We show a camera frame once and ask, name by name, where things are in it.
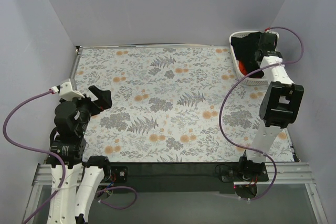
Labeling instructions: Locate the black t shirt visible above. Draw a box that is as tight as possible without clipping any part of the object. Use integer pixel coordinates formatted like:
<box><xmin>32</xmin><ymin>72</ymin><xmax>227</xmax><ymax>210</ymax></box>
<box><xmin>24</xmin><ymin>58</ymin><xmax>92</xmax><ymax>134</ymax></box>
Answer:
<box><xmin>230</xmin><ymin>32</ymin><xmax>261</xmax><ymax>73</ymax></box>

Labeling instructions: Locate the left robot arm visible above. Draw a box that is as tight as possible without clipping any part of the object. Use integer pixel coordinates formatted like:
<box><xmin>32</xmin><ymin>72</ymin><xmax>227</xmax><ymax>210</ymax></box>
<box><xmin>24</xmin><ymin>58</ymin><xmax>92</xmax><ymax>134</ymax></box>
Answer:
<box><xmin>47</xmin><ymin>86</ymin><xmax>112</xmax><ymax>223</ymax></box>

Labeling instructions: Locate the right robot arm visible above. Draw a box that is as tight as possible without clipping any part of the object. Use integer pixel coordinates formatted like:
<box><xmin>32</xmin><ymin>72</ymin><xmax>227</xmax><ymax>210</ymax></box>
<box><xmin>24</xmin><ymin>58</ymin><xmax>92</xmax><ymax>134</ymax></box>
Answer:
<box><xmin>237</xmin><ymin>32</ymin><xmax>304</xmax><ymax>181</ymax></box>

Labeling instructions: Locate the orange t shirt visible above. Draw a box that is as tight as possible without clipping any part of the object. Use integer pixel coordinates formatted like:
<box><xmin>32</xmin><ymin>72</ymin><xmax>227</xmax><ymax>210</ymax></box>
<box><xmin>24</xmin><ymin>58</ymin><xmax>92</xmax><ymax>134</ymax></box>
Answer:
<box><xmin>238</xmin><ymin>61</ymin><xmax>248</xmax><ymax>76</ymax></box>

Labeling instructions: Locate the white perforated plastic basket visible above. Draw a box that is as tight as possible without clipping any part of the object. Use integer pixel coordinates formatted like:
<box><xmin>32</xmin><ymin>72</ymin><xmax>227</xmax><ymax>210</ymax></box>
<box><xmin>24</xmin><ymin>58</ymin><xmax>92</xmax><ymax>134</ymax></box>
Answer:
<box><xmin>229</xmin><ymin>31</ymin><xmax>282</xmax><ymax>78</ymax></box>

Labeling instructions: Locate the floral patterned table mat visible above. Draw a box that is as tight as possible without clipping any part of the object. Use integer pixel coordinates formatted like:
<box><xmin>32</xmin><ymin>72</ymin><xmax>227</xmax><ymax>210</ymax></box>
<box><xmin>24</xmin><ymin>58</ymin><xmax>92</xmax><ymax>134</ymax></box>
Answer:
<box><xmin>70</xmin><ymin>46</ymin><xmax>297</xmax><ymax>163</ymax></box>

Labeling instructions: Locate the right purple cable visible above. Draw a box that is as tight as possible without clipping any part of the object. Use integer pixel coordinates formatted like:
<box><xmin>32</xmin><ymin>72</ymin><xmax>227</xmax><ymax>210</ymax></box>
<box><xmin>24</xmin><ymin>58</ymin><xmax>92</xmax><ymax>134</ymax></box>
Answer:
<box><xmin>219</xmin><ymin>26</ymin><xmax>305</xmax><ymax>202</ymax></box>

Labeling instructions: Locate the purple cable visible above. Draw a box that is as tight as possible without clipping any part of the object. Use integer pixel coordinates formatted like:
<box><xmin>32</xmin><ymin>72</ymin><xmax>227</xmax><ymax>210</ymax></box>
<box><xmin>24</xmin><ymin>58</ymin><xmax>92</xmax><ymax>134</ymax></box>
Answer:
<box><xmin>219</xmin><ymin>26</ymin><xmax>305</xmax><ymax>202</ymax></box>
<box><xmin>2</xmin><ymin>89</ymin><xmax>138</xmax><ymax>224</ymax></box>

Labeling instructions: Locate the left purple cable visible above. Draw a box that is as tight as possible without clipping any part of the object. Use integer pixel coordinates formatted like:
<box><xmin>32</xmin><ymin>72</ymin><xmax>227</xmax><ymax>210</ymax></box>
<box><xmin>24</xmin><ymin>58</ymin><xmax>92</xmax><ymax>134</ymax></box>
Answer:
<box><xmin>2</xmin><ymin>89</ymin><xmax>138</xmax><ymax>224</ymax></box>

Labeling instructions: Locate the aluminium back rail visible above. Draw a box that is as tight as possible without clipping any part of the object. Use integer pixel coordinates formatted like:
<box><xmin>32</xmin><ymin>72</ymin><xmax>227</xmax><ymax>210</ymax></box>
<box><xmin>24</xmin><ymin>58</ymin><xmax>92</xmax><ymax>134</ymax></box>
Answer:
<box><xmin>75</xmin><ymin>44</ymin><xmax>227</xmax><ymax>51</ymax></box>

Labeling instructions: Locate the aluminium rail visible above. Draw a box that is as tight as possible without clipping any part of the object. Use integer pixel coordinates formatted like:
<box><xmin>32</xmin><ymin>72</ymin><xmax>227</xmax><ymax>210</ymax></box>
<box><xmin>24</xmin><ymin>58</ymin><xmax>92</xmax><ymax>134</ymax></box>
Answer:
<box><xmin>32</xmin><ymin>162</ymin><xmax>316</xmax><ymax>186</ymax></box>
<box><xmin>75</xmin><ymin>44</ymin><xmax>227</xmax><ymax>51</ymax></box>

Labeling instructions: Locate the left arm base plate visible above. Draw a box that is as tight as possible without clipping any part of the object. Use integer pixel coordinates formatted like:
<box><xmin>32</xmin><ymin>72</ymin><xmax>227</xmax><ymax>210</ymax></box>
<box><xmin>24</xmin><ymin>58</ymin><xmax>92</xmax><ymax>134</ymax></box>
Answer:
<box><xmin>44</xmin><ymin>157</ymin><xmax>129</xmax><ymax>184</ymax></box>

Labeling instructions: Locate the aluminium front rail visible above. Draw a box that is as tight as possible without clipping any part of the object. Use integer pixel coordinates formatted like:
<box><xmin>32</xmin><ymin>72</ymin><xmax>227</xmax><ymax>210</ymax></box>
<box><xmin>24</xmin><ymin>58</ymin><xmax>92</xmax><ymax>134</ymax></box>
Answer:
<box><xmin>32</xmin><ymin>162</ymin><xmax>316</xmax><ymax>186</ymax></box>

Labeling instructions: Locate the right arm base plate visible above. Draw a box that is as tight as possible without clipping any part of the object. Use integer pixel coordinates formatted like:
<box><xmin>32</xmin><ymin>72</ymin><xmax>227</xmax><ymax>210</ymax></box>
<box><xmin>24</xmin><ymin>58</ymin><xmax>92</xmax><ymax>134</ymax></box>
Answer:
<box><xmin>214</xmin><ymin>163</ymin><xmax>269</xmax><ymax>183</ymax></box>

